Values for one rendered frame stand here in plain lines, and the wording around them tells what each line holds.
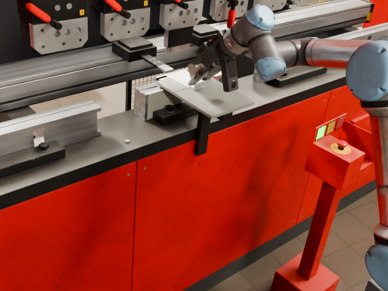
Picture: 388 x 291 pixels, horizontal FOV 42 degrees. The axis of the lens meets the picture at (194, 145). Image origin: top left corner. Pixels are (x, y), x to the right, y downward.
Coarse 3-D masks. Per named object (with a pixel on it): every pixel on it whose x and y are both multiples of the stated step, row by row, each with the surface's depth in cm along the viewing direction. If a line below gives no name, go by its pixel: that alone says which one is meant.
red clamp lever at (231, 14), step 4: (228, 0) 161; (232, 0) 159; (236, 0) 159; (232, 4) 160; (236, 4) 159; (232, 8) 161; (232, 12) 161; (228, 16) 163; (232, 16) 162; (228, 20) 163; (232, 20) 162; (228, 24) 164; (232, 24) 163
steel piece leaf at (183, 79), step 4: (180, 76) 166; (184, 76) 166; (188, 76) 167; (176, 80) 163; (180, 80) 164; (184, 80) 164; (188, 80) 164; (200, 80) 165; (208, 80) 162; (212, 80) 163; (184, 84) 161; (196, 84) 158; (200, 84) 159; (204, 84) 161; (208, 84) 162; (192, 88) 159; (196, 88) 159
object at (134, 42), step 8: (120, 40) 179; (128, 40) 180; (136, 40) 180; (144, 40) 181; (112, 48) 182; (120, 48) 177; (128, 48) 176; (136, 48) 176; (144, 48) 178; (152, 48) 180; (120, 56) 179; (128, 56) 175; (136, 56) 177; (144, 56) 177; (152, 56) 181; (152, 64) 173; (160, 64) 172
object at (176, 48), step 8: (168, 32) 157; (176, 32) 159; (184, 32) 161; (192, 32) 163; (168, 40) 158; (176, 40) 160; (184, 40) 162; (168, 48) 161; (176, 48) 163; (184, 48) 165
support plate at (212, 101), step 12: (168, 84) 161; (180, 84) 161; (216, 84) 164; (180, 96) 154; (192, 96) 155; (204, 96) 156; (216, 96) 157; (228, 96) 157; (240, 96) 158; (204, 108) 149; (216, 108) 150; (228, 108) 151; (240, 108) 153
